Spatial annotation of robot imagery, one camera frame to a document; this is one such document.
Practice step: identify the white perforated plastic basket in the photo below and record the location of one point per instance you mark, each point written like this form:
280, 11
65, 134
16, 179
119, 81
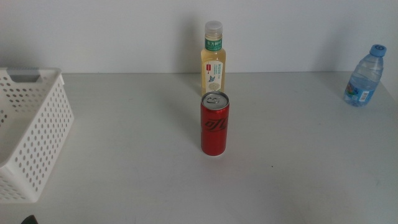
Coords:
46, 130

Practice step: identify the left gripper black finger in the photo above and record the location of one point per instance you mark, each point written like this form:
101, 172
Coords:
30, 220

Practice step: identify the red soda can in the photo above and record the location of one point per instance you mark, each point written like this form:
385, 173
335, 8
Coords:
214, 133

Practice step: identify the yellow tea bottle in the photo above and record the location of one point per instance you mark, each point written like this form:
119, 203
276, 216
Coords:
213, 62

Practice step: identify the small blue-capped water bottle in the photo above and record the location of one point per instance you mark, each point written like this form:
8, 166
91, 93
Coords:
363, 81

